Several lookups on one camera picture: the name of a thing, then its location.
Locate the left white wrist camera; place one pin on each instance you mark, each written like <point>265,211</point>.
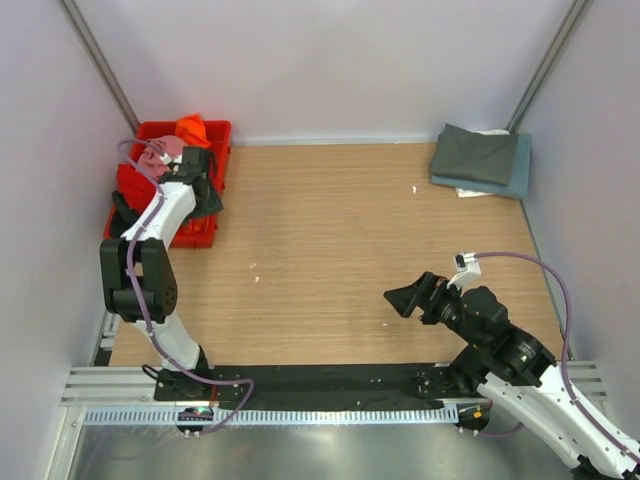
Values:
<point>169,159</point>

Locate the aluminium frame rail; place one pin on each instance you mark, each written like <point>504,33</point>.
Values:
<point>129,385</point>

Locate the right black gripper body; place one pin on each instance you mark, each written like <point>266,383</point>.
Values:
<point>443,305</point>

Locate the folded grey t shirt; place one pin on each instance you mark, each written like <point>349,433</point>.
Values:
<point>465,155</point>

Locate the folded blue t shirt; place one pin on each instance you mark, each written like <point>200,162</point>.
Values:
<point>519,182</point>

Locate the black t shirt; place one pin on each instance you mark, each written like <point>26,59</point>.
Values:
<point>207,203</point>

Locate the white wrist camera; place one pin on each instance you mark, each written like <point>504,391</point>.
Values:
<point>169,159</point>
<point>467,270</point>

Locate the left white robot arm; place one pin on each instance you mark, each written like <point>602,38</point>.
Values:
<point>138,281</point>

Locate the red t shirt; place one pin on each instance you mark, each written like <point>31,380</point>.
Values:
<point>137,185</point>

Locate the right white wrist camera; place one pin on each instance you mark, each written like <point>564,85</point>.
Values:
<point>467,270</point>

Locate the folded white t shirt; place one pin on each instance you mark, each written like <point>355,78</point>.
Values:
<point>482,189</point>

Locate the orange t shirt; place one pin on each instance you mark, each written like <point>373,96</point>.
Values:
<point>192,130</point>

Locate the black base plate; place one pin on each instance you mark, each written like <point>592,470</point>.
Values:
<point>323,388</point>

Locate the dusty pink t shirt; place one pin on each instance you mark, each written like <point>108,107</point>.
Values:
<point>149,159</point>

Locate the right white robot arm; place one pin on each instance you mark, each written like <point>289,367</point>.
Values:
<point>503,363</point>

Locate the grey slotted cable duct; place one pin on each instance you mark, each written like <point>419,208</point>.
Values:
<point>202,416</point>

